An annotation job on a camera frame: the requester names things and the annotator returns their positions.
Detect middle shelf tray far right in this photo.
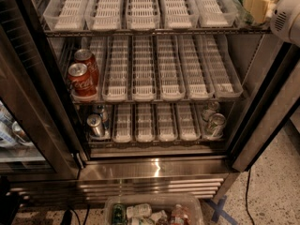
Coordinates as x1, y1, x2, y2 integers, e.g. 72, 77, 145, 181
197, 35, 243, 98

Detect front silver blue can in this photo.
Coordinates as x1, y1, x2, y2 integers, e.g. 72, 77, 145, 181
86, 113, 104, 137

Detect middle shelf tray with colas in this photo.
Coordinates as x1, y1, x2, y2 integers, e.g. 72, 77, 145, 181
69, 37, 106, 102

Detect red bottle in bin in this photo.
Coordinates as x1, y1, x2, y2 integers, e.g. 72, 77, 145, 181
171, 204, 188, 225

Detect blue tape cross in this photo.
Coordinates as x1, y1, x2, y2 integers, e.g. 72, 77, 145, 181
205, 195, 238, 225

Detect clear plastic bin on floor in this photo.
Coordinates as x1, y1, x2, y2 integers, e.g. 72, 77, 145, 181
103, 193, 203, 225

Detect fridge door right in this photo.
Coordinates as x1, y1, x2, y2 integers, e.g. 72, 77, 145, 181
232, 43, 300, 172

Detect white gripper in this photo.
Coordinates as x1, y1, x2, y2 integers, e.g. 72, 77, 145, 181
243, 0, 300, 46

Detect rear red cola can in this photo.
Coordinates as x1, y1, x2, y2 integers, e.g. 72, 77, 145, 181
74, 49, 99, 85

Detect front silver green can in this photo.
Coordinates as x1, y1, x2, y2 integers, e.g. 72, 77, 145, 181
205, 113, 226, 137

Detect front red cola can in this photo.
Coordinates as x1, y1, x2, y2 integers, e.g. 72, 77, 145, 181
67, 63, 97, 97

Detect rear silver green can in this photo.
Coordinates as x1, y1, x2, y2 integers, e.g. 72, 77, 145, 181
201, 101, 220, 121

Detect silver green can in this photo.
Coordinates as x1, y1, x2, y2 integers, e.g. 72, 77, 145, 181
205, 113, 226, 137
201, 101, 220, 121

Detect white carton in bin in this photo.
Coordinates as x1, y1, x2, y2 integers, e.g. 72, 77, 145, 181
127, 203, 152, 218

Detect top shelf tray far left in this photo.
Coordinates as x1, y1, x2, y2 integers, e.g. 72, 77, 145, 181
43, 0, 88, 31

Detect green bottle in bin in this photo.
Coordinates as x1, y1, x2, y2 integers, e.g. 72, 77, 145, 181
112, 203, 127, 225

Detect rear silver blue can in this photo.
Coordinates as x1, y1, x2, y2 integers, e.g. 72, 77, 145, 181
93, 105, 110, 130

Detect stainless steel fridge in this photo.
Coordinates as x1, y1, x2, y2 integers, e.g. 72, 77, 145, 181
8, 0, 282, 204

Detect red cola can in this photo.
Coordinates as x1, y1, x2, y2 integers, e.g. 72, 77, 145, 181
67, 63, 97, 97
74, 49, 99, 85

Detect silver blue can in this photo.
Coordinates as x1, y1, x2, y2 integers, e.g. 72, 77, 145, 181
86, 113, 104, 137
93, 105, 110, 130

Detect glass fridge door left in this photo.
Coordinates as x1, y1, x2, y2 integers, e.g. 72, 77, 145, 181
0, 0, 80, 181

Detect black cable on floor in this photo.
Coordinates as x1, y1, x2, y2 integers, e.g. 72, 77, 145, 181
244, 168, 256, 225

